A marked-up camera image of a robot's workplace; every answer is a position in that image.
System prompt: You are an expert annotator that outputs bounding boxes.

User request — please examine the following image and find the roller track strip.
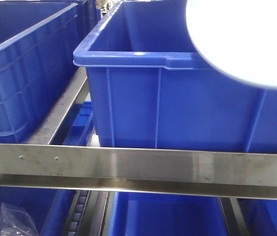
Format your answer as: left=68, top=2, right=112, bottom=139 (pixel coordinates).
left=63, top=190, right=90, bottom=236

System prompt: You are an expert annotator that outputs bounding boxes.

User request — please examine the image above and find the steel shelf divider rail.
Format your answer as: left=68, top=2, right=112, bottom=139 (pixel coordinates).
left=28, top=67, right=89, bottom=145

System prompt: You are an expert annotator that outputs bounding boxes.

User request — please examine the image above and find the stainless upper shelf rail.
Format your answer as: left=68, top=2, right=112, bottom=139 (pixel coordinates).
left=0, top=144, right=277, bottom=199

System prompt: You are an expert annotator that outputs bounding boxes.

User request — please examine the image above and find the light blue plate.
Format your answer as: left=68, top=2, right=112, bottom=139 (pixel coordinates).
left=186, top=0, right=277, bottom=89

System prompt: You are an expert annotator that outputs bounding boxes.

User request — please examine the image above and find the blue bin lower left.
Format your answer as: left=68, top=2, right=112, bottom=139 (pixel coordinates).
left=0, top=187, right=76, bottom=236

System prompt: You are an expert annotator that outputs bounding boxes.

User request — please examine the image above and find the blue bin lower centre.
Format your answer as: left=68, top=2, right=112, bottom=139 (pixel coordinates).
left=107, top=192, right=227, bottom=236

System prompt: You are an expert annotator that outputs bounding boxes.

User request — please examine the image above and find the blue bin upper left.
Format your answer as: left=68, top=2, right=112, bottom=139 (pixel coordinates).
left=0, top=1, right=79, bottom=143

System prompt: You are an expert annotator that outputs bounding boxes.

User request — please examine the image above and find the blue bin upper centre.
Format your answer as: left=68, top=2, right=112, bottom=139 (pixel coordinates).
left=74, top=0, right=277, bottom=153

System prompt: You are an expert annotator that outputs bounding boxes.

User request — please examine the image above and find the blue bin lower right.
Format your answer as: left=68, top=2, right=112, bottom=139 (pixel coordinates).
left=238, top=199, right=277, bottom=236

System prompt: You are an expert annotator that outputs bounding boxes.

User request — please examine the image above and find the clear plastic bag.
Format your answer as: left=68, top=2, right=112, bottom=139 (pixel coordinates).
left=0, top=203, right=39, bottom=236

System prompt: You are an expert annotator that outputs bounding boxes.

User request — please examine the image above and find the blue bin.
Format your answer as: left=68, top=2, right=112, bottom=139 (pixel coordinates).
left=107, top=192, right=227, bottom=236
left=0, top=187, right=76, bottom=236
left=0, top=1, right=79, bottom=143
left=238, top=199, right=277, bottom=236
left=74, top=0, right=277, bottom=153

